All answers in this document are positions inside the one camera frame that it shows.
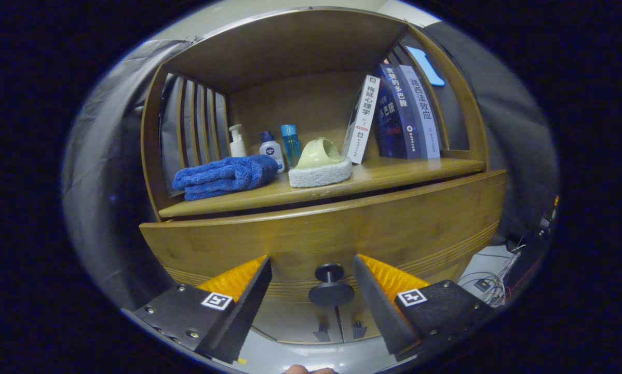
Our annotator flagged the black drawer knob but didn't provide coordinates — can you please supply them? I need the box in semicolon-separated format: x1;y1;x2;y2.
308;263;355;307

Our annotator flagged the wooden drawer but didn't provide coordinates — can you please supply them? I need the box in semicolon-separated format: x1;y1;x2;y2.
139;169;508;302

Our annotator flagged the dark blue book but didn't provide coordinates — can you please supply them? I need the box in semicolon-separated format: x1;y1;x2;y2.
373;63;422;160

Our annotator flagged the wooden countertop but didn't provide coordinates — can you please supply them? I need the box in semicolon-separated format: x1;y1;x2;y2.
158;157;486;219

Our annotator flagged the blue folded towel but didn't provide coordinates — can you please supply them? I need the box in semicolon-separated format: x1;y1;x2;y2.
172;154;279;202

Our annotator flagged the wooden cabinet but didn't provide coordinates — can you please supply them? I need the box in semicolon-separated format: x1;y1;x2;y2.
141;6;491;344

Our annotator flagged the pale grey-blue book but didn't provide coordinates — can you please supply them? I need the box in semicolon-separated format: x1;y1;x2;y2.
398;64;441;159

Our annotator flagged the white book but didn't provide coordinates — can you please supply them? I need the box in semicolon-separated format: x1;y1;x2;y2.
341;75;381;165

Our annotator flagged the white pump bottle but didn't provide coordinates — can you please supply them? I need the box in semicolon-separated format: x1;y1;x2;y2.
228;124;247;158

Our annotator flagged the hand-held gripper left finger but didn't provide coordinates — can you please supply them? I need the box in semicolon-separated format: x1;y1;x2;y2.
121;256;273;365

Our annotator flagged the clear blue bottle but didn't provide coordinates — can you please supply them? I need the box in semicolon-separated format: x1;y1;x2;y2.
281;124;302;169

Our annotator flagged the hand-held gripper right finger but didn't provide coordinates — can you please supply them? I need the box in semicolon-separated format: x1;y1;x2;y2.
353;253;499;363

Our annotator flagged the black backdrop cloth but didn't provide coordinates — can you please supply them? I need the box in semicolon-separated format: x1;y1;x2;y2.
62;21;559;312

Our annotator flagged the tangle of floor cables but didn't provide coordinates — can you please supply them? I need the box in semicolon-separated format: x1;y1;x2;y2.
456;244;524;307

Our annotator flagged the green handled cleaning brush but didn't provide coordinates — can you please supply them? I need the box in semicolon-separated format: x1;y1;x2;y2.
288;137;354;189

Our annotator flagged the white bottle with blue cap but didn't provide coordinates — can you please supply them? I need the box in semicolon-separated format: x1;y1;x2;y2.
259;130;286;174

